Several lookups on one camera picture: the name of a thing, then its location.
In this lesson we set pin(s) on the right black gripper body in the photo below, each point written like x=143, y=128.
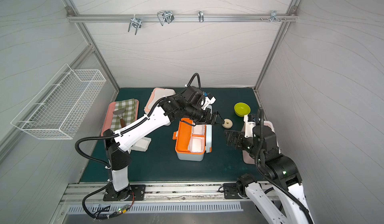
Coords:
x=237, y=138

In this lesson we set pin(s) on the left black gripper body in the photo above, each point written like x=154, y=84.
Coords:
x=208, y=117

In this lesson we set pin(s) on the pink first aid kit box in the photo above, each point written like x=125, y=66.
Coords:
x=250, y=145

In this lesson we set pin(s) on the blue orange first aid kit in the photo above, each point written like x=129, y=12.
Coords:
x=209, y=143

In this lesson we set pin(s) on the white peach first aid kit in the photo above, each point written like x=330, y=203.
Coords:
x=157, y=94

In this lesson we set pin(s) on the white gauze packet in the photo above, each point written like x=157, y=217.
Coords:
x=141, y=145
x=197, y=140

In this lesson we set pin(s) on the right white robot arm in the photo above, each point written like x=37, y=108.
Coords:
x=279, y=170

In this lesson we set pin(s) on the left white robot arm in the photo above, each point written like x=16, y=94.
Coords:
x=119, y=143

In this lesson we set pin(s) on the metal hook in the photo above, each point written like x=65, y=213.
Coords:
x=273, y=18
x=135, y=24
x=201, y=16
x=165, y=16

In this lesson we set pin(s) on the green bowl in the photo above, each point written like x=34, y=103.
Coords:
x=242, y=109

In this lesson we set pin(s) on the orange inner kit tray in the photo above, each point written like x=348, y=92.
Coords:
x=183, y=135

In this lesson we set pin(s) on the green checkered cloth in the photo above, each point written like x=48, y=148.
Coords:
x=124, y=111

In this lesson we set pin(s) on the pink tray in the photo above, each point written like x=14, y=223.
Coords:
x=105, y=119

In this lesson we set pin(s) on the aluminium crossbar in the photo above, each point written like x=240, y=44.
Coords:
x=179, y=18

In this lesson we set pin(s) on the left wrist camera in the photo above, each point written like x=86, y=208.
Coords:
x=209, y=100

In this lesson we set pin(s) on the spatula with wooden handle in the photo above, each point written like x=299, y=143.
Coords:
x=120, y=114

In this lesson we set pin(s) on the white wire basket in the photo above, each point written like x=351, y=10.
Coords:
x=57, y=111

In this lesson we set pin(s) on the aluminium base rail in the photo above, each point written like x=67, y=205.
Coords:
x=155, y=192

